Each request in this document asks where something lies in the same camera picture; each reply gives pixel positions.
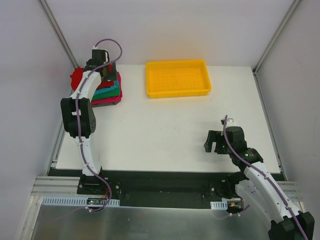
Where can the left white cable duct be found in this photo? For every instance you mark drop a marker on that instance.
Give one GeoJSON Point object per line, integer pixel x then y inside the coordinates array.
{"type": "Point", "coordinates": [74, 201]}

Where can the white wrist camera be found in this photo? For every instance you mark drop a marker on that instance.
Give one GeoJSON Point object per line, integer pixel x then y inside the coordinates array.
{"type": "Point", "coordinates": [100, 54]}
{"type": "Point", "coordinates": [230, 122]}

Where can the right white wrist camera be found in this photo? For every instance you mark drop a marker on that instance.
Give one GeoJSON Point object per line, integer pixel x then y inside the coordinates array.
{"type": "Point", "coordinates": [230, 122]}

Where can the right white cable duct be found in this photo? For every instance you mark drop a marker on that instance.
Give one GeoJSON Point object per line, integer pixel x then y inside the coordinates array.
{"type": "Point", "coordinates": [219, 205]}

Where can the folded green t shirt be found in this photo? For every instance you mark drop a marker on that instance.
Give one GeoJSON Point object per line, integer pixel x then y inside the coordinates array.
{"type": "Point", "coordinates": [110, 96]}

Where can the left aluminium frame post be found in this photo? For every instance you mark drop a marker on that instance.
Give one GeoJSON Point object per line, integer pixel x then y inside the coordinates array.
{"type": "Point", "coordinates": [58, 32]}

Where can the aluminium front rail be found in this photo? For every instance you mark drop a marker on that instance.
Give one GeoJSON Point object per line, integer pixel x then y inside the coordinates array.
{"type": "Point", "coordinates": [68, 185]}

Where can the red t shirt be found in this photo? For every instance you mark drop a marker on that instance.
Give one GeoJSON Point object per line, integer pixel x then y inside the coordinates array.
{"type": "Point", "coordinates": [76, 78]}

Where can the folded magenta t shirt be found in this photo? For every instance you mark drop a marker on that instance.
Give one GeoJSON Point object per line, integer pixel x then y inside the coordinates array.
{"type": "Point", "coordinates": [113, 95]}

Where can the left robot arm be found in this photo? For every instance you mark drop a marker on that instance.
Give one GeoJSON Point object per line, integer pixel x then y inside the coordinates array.
{"type": "Point", "coordinates": [79, 119]}

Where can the folded grey t shirt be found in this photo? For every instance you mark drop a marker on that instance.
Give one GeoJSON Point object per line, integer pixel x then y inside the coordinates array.
{"type": "Point", "coordinates": [105, 104]}

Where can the white cable duct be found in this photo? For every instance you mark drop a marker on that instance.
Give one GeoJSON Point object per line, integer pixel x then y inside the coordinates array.
{"type": "Point", "coordinates": [219, 205]}
{"type": "Point", "coordinates": [74, 201]}

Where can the yellow plastic bin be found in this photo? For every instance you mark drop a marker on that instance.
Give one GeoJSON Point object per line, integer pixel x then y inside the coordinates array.
{"type": "Point", "coordinates": [177, 78]}

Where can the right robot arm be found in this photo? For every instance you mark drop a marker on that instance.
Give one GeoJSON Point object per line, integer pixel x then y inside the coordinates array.
{"type": "Point", "coordinates": [254, 184]}

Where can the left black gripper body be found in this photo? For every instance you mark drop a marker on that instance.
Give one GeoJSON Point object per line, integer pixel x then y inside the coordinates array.
{"type": "Point", "coordinates": [110, 72]}

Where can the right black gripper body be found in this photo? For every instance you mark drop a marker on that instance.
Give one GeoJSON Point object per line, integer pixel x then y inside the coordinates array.
{"type": "Point", "coordinates": [213, 139]}

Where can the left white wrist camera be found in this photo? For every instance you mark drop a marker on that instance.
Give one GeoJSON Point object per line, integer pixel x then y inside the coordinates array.
{"type": "Point", "coordinates": [100, 54]}

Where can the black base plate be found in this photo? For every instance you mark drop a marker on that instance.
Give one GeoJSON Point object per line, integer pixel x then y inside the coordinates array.
{"type": "Point", "coordinates": [152, 189]}

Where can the folded teal t shirt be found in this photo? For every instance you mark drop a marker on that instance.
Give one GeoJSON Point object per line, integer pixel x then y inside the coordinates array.
{"type": "Point", "coordinates": [107, 91]}

